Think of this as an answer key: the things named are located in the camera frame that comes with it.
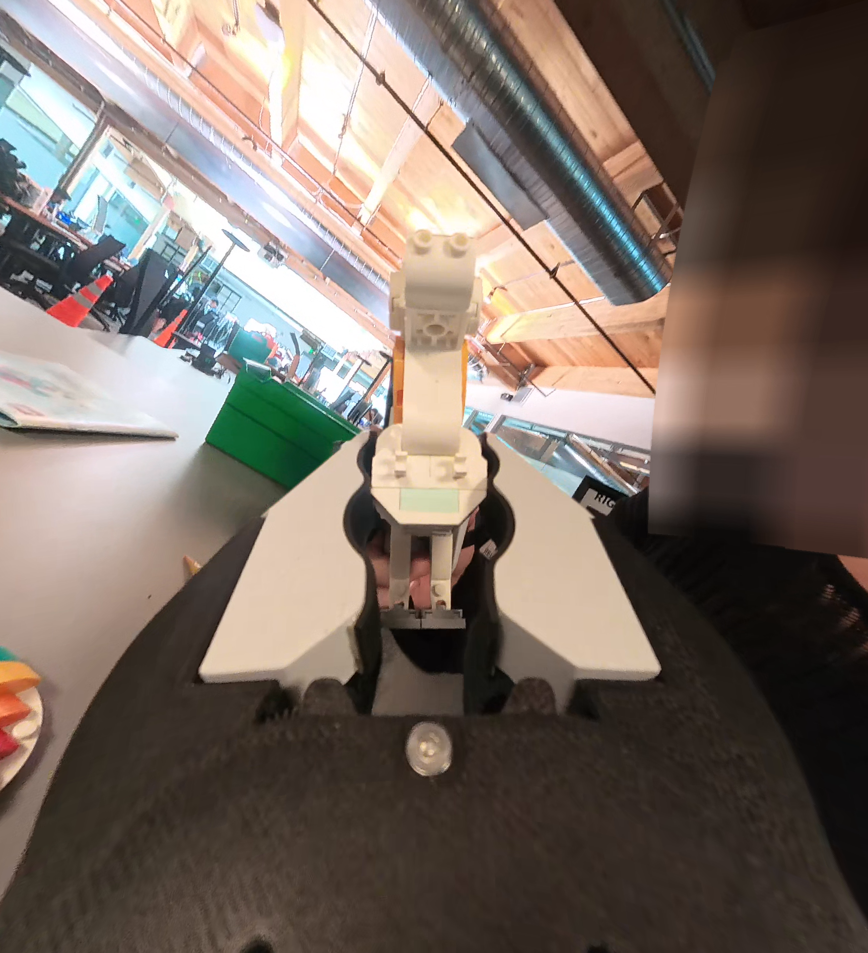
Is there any black office chair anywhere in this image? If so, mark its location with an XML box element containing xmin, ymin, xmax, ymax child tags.
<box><xmin>120</xmin><ymin>248</ymin><xmax>183</xmax><ymax>338</ymax></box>
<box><xmin>67</xmin><ymin>233</ymin><xmax>127</xmax><ymax>300</ymax></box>

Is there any black floor lamp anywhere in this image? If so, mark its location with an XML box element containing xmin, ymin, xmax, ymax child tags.
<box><xmin>199</xmin><ymin>228</ymin><xmax>254</xmax><ymax>332</ymax></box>

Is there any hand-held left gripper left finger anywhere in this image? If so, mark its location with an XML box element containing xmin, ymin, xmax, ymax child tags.
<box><xmin>198</xmin><ymin>438</ymin><xmax>384</xmax><ymax>686</ymax></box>

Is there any silver ventilation duct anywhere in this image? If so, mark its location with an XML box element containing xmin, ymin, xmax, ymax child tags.
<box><xmin>376</xmin><ymin>0</ymin><xmax>670</xmax><ymax>308</ymax></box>

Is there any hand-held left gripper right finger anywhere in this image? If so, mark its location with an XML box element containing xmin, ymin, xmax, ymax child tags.
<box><xmin>469</xmin><ymin>434</ymin><xmax>663</xmax><ymax>710</ymax></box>

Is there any white toy brick unicorn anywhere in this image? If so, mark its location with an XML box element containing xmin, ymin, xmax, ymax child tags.
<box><xmin>369</xmin><ymin>228</ymin><xmax>493</xmax><ymax>632</ymax></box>

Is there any green box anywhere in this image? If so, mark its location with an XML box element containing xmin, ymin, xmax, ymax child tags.
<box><xmin>205</xmin><ymin>363</ymin><xmax>365</xmax><ymax>490</ymax></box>

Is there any person's torso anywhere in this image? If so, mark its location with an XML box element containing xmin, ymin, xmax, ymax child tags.
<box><xmin>603</xmin><ymin>495</ymin><xmax>868</xmax><ymax>953</ymax></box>

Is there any instruction booklet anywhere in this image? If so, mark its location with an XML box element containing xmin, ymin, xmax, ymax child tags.
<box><xmin>0</xmin><ymin>340</ymin><xmax>181</xmax><ymax>440</ymax></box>

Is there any person's right hand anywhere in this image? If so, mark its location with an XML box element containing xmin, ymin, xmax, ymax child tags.
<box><xmin>370</xmin><ymin>521</ymin><xmax>473</xmax><ymax>610</ymax></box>

